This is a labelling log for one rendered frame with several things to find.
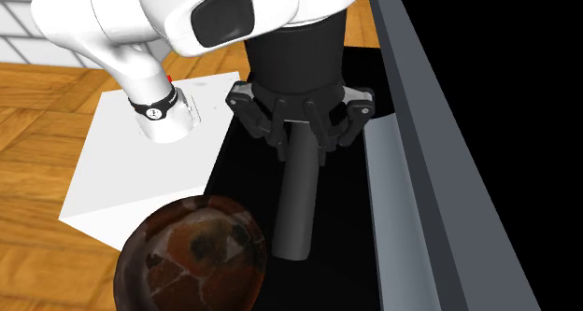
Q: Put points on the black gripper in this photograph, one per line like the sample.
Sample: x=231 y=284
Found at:
x=296 y=59

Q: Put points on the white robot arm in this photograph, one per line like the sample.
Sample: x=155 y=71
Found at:
x=123 y=23

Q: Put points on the dark grey cylinder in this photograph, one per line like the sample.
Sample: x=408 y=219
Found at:
x=296 y=196

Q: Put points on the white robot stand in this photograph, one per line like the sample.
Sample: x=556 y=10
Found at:
x=136 y=173

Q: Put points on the brown glazed bowl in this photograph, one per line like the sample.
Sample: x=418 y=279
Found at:
x=196 y=260

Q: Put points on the grey furniture frame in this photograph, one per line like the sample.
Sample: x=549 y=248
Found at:
x=437 y=173

